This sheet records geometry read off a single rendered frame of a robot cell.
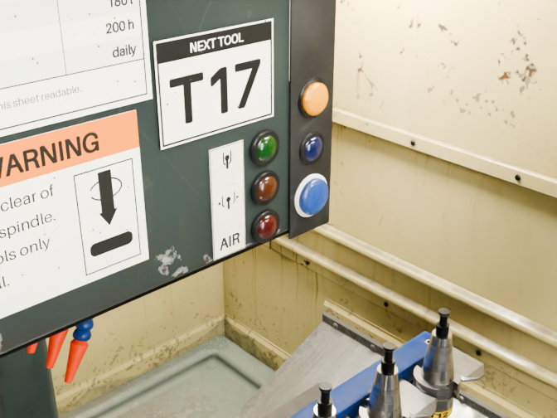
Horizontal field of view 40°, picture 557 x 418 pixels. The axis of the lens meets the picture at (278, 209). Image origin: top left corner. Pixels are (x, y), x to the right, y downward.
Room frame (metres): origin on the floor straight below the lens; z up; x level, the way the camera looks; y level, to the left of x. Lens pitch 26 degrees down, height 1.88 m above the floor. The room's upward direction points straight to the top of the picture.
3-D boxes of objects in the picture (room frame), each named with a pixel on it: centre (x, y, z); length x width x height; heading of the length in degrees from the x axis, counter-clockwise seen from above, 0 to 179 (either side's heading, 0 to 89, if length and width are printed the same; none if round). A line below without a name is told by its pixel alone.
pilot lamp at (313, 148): (0.55, -0.03, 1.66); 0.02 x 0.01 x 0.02; 133
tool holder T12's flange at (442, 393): (0.83, -0.21, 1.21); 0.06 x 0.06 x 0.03
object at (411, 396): (0.79, -0.17, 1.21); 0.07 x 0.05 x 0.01; 43
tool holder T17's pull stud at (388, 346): (0.76, -0.13, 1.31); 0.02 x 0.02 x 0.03
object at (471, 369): (0.87, -0.25, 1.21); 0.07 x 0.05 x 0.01; 43
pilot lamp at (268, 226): (0.52, 0.01, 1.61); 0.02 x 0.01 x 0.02; 133
